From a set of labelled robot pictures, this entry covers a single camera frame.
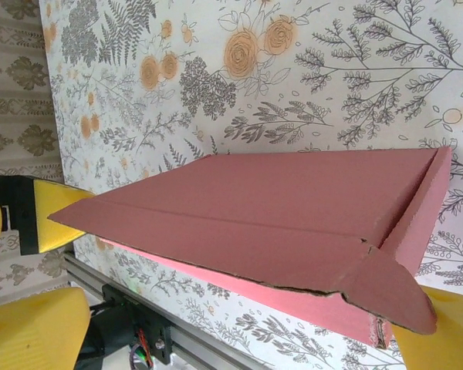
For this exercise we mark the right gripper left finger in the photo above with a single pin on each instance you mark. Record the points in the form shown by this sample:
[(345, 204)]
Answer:
[(31, 331)]

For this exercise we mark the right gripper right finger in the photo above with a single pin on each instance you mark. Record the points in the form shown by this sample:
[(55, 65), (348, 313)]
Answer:
[(455, 331)]

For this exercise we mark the pink paper box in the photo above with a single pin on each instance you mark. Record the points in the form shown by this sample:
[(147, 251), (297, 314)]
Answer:
[(254, 200)]

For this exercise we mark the floral table cover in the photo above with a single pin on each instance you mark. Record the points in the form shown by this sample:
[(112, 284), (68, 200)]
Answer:
[(332, 77)]

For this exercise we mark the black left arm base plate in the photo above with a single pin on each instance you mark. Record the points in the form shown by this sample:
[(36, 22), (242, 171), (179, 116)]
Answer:
[(115, 297)]

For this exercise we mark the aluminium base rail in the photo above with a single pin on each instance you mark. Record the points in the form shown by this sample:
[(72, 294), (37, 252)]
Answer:
[(189, 343)]

